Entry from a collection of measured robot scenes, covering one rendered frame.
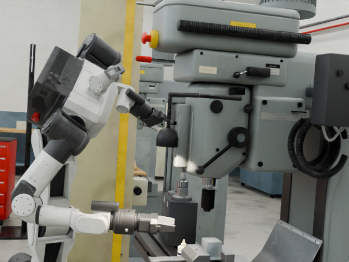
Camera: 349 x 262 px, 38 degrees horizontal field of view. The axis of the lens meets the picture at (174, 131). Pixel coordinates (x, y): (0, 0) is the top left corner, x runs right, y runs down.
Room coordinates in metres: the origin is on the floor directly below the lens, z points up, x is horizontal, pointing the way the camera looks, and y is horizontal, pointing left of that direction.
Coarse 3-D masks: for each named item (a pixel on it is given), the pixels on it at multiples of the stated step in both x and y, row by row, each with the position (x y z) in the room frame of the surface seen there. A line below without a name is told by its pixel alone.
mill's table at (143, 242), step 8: (136, 232) 2.28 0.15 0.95; (160, 232) 2.36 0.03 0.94; (136, 240) 2.27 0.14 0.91; (144, 240) 2.12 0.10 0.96; (152, 240) 2.13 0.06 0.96; (160, 240) 2.14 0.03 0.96; (144, 248) 2.14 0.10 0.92; (152, 248) 2.01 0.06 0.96; (160, 248) 2.01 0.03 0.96; (168, 248) 2.02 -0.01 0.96; (176, 248) 2.10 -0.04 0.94; (144, 256) 2.10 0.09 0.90; (152, 256) 1.97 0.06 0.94; (160, 256) 1.91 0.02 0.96
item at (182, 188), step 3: (177, 183) 2.12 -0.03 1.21; (180, 183) 2.10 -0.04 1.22; (177, 186) 2.12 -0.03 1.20; (180, 186) 2.10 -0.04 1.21; (183, 186) 2.10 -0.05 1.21; (186, 186) 2.11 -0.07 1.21; (177, 189) 2.12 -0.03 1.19; (180, 189) 2.10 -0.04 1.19; (183, 189) 2.10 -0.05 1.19; (186, 189) 2.11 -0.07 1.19; (177, 192) 2.11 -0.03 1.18; (180, 192) 2.10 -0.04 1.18; (183, 192) 2.10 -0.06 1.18; (186, 192) 2.11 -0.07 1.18; (177, 195) 2.11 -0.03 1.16; (180, 195) 2.10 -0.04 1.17; (183, 195) 2.10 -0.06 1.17; (186, 195) 2.11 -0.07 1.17
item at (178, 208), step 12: (168, 192) 2.21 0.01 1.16; (168, 204) 2.09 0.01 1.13; (180, 204) 2.06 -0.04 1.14; (192, 204) 2.07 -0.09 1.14; (168, 216) 2.07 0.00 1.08; (180, 216) 2.06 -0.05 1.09; (192, 216) 2.07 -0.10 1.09; (180, 228) 2.06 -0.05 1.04; (192, 228) 2.07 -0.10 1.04; (168, 240) 2.06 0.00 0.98; (180, 240) 2.06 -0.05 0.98; (192, 240) 2.07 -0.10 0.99
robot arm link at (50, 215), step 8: (40, 200) 1.76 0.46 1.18; (40, 208) 1.70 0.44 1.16; (48, 208) 1.70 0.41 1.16; (56, 208) 1.71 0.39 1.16; (64, 208) 1.72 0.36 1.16; (32, 216) 1.68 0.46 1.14; (40, 216) 1.69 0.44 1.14; (48, 216) 1.69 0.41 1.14; (56, 216) 1.69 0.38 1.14; (64, 216) 1.69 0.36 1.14; (40, 224) 1.70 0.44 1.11; (48, 224) 1.69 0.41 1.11; (56, 224) 1.70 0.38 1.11; (64, 224) 1.70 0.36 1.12
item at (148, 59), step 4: (140, 56) 1.75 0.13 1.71; (144, 56) 1.76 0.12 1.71; (148, 56) 1.76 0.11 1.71; (136, 60) 1.76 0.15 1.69; (140, 60) 1.75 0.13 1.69; (144, 60) 1.75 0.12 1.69; (148, 60) 1.76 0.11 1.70; (152, 60) 1.77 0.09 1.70; (156, 60) 1.77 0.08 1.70; (160, 60) 1.77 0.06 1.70; (164, 60) 1.78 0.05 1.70; (168, 60) 1.78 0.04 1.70; (172, 60) 1.79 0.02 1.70
